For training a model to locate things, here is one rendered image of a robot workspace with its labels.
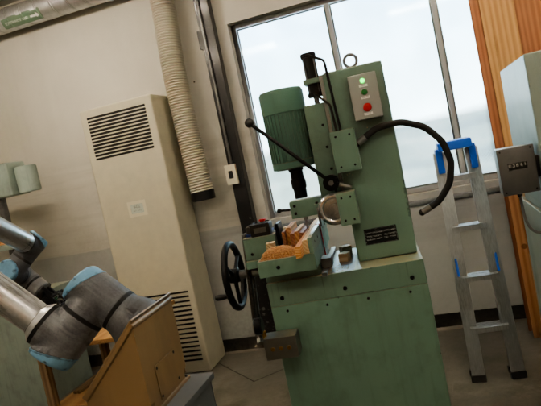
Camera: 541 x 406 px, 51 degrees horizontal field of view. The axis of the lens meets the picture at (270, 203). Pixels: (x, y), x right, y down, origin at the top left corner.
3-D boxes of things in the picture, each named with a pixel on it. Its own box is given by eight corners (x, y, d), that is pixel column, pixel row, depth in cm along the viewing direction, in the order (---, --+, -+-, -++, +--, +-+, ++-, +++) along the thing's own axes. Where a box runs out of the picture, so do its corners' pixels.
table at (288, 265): (265, 250, 265) (262, 238, 265) (329, 239, 259) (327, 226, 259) (234, 283, 206) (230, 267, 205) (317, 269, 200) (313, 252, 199)
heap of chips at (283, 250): (263, 256, 213) (261, 246, 213) (299, 250, 211) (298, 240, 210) (258, 262, 204) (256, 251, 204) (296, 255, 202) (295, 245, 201)
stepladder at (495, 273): (469, 374, 288) (425, 144, 291) (522, 369, 282) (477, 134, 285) (472, 385, 273) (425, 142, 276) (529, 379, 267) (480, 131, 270)
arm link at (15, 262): (7, 250, 238) (20, 255, 250) (-11, 273, 235) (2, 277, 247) (24, 263, 236) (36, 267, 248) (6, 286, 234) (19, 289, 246)
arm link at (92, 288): (126, 288, 188) (84, 258, 189) (93, 332, 184) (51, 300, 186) (135, 292, 202) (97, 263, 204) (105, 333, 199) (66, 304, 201)
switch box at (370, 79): (356, 122, 210) (347, 78, 209) (383, 115, 208) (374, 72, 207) (355, 121, 204) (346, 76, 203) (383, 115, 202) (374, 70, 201)
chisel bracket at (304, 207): (295, 220, 233) (291, 200, 233) (328, 214, 231) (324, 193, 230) (292, 223, 226) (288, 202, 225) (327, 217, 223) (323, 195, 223)
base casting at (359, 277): (287, 279, 256) (283, 258, 255) (418, 257, 245) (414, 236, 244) (270, 308, 212) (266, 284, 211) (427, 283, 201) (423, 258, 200)
